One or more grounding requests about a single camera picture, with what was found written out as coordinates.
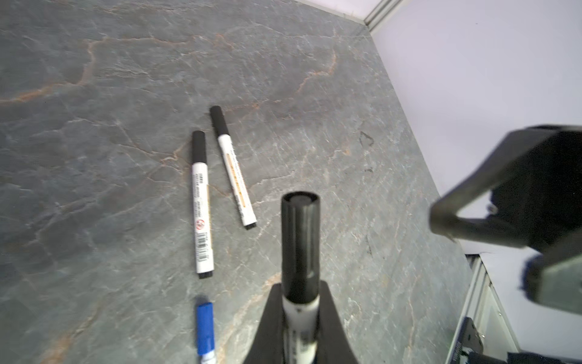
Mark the blue capped whiteboard marker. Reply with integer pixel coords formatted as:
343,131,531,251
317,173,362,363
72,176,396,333
196,302,217,364

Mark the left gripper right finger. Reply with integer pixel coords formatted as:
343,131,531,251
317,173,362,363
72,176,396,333
315,281,359,364

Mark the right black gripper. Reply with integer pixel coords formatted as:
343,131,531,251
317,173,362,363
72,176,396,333
429,126,581,314

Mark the aluminium frame profile right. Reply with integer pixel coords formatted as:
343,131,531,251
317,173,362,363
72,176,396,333
364,0,402,33

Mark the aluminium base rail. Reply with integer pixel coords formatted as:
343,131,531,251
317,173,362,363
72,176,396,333
445,255,519,363

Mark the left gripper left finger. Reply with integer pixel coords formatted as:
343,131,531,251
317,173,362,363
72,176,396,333
243,284,284,364

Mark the white marker pen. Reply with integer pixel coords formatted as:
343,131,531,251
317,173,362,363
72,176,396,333
191,130,215,279
210,106,257,230
282,296,320,364

